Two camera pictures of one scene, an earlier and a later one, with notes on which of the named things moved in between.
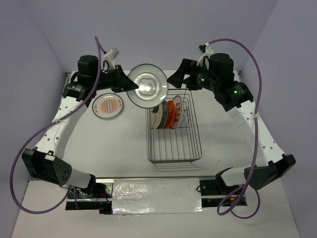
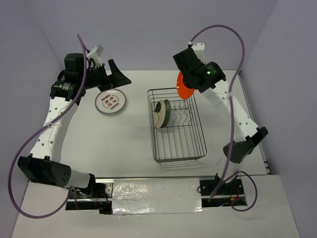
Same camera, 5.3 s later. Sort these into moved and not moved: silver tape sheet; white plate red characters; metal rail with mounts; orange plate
Moved: white plate red characters; orange plate
Not moved: silver tape sheet; metal rail with mounts
